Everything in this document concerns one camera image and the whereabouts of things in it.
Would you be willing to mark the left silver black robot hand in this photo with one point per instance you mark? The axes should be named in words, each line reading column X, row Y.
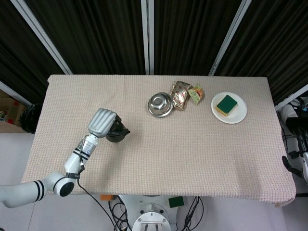
column 101, row 122

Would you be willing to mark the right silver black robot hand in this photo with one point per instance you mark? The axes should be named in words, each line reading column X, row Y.
column 305, row 166

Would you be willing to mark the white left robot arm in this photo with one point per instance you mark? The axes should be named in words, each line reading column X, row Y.
column 24, row 190

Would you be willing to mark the white black machine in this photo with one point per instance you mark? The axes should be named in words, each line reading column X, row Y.
column 293, row 120

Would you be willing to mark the stainless steel bowl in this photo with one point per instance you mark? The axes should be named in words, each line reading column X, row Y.
column 158, row 103

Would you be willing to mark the black round bag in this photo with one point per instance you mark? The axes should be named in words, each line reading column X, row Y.
column 30, row 118

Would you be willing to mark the small orange box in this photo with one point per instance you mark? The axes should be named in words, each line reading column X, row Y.
column 106, row 197

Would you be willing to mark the beige waffle tablecloth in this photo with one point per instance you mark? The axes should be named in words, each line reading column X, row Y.
column 168, row 156

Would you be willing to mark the gold red snack packet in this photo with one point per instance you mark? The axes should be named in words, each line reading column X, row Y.
column 179, row 96

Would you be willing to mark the white round plate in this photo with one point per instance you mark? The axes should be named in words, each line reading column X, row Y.
column 238, row 115

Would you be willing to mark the black curtain panel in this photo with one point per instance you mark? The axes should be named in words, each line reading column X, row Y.
column 96, row 31
column 276, row 36
column 19, row 48
column 192, row 31

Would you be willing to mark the brown cardboard box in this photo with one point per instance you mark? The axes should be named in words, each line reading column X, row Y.
column 9, row 108

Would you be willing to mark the white robot torso base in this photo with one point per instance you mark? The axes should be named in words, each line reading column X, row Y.
column 149, row 207

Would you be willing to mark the green yellow snack packet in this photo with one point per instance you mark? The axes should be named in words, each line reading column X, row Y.
column 196, row 95

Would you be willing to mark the yellow green sponge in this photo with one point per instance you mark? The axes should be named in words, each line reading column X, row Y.
column 226, row 103

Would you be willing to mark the dark green rectangular block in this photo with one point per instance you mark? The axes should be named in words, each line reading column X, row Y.
column 176, row 202

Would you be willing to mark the white frame post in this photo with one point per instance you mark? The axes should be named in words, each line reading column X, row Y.
column 228, row 36
column 14, row 92
column 291, row 97
column 147, row 36
column 43, row 36

